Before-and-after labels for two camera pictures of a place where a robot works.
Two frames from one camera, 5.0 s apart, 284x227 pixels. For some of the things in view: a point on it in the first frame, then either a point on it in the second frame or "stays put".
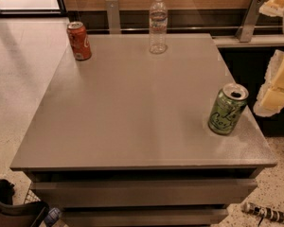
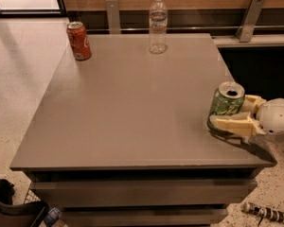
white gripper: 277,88 -> 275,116
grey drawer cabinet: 130,137 stays put
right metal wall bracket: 245,29 stays put
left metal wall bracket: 113,13 stays put
